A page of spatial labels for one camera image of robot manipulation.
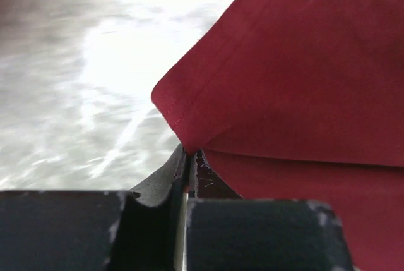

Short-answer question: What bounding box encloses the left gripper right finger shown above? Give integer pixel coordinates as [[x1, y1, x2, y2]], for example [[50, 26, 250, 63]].
[[186, 151, 354, 270]]

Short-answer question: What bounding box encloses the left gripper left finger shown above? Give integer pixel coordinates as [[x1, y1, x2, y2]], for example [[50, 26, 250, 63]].
[[1, 147, 189, 270]]

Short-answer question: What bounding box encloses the dark red t shirt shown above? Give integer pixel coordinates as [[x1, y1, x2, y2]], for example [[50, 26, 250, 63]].
[[151, 0, 403, 270]]

